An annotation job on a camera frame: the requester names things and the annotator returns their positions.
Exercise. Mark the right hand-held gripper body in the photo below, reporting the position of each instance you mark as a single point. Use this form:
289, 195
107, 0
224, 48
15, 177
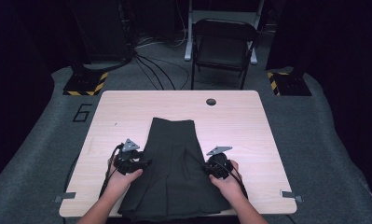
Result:
219, 168

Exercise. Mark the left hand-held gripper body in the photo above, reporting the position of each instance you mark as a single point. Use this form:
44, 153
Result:
127, 161

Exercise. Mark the black pleated skirt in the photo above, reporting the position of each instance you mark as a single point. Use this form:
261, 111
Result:
174, 174

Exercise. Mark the person's right hand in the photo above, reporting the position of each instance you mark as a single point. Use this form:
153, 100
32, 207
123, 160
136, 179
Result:
230, 186

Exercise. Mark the person's left hand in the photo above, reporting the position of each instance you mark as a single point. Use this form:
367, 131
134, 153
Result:
121, 183

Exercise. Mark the grey tape strip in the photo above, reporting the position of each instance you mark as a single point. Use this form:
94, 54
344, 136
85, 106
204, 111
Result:
65, 197
291, 195

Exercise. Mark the striped black stand base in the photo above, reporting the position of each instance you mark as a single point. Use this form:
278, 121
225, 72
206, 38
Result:
85, 82
291, 84

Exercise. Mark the black folding chair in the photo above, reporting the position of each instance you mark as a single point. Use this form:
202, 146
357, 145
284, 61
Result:
224, 46

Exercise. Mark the dark equipment cabinet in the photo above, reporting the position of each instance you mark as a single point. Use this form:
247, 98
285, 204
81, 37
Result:
103, 31

